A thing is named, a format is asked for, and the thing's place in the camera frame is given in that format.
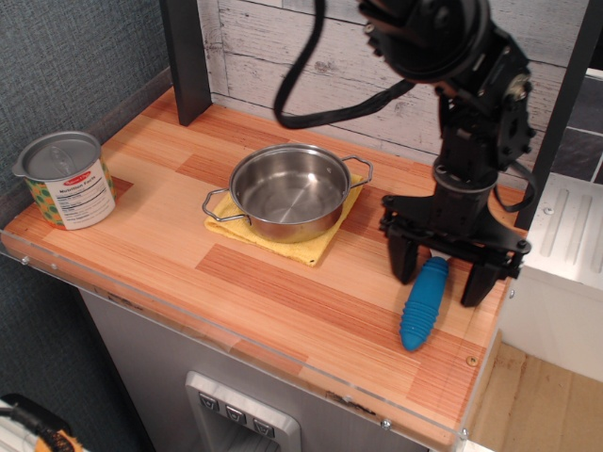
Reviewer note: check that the grey toy fridge cabinet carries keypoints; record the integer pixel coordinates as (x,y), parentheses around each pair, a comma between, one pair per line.
(153,362)

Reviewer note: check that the dark right shelf post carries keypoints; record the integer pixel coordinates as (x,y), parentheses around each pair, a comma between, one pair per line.
(569,91)

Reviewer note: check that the silver dispenser button panel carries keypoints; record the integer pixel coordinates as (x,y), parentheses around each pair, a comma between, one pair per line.
(240,416)

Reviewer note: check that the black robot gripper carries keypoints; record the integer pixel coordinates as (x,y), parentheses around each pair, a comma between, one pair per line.
(454,220)

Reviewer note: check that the orange sponge piece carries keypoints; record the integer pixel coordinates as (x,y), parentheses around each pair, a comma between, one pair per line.
(57,441)

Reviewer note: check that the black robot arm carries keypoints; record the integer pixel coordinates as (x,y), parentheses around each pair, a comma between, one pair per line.
(482,80)

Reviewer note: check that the blue handled metal fork spatula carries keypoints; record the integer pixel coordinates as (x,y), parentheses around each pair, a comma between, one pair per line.
(421,309)

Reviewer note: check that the clear acrylic edge guard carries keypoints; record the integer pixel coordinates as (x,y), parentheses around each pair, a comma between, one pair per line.
(333,329)

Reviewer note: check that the yellow folded cloth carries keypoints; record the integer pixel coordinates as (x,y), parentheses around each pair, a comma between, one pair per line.
(306,252)

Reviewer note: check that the white frame bottom left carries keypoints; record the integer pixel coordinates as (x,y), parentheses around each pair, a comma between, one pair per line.
(14,436)

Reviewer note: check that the white toy sink unit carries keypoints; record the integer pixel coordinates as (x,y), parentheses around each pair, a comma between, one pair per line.
(554,310)

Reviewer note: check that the toy food can container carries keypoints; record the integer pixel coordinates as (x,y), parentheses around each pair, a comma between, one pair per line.
(68,179)

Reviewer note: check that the stainless steel pot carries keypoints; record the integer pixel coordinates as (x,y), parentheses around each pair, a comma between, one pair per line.
(289,193)

